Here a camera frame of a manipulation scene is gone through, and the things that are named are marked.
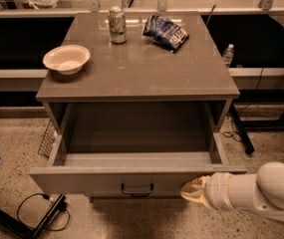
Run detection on black metal drawer handle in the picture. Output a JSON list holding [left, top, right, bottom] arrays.
[[121, 183, 154, 198]]

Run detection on black table leg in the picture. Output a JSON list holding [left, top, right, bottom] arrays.
[[229, 104, 254, 155]]

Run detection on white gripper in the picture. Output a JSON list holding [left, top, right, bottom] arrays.
[[180, 172, 234, 212]]

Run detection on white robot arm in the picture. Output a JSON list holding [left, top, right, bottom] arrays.
[[180, 162, 284, 222]]

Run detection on grey top drawer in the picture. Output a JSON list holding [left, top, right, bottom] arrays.
[[29, 102, 248, 198]]

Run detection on clear plastic water bottle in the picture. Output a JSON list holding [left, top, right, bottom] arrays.
[[222, 44, 234, 68]]

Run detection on white paper bowl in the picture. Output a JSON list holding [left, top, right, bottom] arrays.
[[43, 45, 91, 75]]

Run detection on black floor cable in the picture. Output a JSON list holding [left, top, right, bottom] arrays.
[[16, 192, 72, 233]]

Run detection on green soda can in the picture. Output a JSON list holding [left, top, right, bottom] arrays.
[[108, 6, 127, 44]]

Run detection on black metal floor stand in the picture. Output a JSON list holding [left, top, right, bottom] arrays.
[[0, 132, 68, 239]]

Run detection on blue chip bag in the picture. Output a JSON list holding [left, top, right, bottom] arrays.
[[142, 14, 189, 52]]

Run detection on grey drawer cabinet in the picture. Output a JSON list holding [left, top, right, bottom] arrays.
[[37, 12, 239, 153]]

